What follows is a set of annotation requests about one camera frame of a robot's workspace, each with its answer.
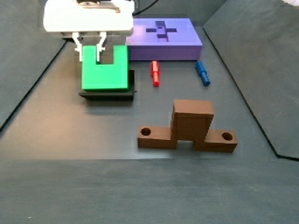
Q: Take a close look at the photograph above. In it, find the green U-shaped block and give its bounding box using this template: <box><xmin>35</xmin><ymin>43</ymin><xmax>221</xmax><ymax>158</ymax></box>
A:
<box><xmin>82</xmin><ymin>45</ymin><xmax>128</xmax><ymax>91</ymax></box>

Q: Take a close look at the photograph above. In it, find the blue cylindrical peg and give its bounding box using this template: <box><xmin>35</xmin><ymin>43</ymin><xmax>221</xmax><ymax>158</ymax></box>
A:
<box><xmin>195</xmin><ymin>61</ymin><xmax>211</xmax><ymax>87</ymax></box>

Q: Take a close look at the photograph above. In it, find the black angle bracket fixture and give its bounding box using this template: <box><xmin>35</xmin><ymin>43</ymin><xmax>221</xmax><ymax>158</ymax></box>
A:
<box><xmin>79</xmin><ymin>70</ymin><xmax>136</xmax><ymax>101</ymax></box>

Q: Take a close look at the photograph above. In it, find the brown T-shaped block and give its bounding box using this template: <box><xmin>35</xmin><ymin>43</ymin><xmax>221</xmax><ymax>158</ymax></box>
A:
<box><xmin>138</xmin><ymin>99</ymin><xmax>238</xmax><ymax>153</ymax></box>

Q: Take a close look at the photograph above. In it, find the purple board with cross slot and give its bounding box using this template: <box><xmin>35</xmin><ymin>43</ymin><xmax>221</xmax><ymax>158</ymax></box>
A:
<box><xmin>126</xmin><ymin>18</ymin><xmax>203</xmax><ymax>61</ymax></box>

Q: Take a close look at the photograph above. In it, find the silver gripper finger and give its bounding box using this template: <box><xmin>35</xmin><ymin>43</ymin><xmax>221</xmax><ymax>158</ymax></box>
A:
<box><xmin>71</xmin><ymin>32</ymin><xmax>83</xmax><ymax>62</ymax></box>
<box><xmin>96</xmin><ymin>31</ymin><xmax>107</xmax><ymax>62</ymax></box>

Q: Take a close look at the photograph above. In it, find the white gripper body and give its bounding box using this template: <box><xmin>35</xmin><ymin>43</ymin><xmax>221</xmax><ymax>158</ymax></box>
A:
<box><xmin>43</xmin><ymin>0</ymin><xmax>136</xmax><ymax>38</ymax></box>

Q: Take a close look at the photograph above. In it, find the red cylindrical peg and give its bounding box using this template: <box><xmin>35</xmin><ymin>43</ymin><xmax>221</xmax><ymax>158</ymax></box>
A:
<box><xmin>151</xmin><ymin>60</ymin><xmax>160</xmax><ymax>87</ymax></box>

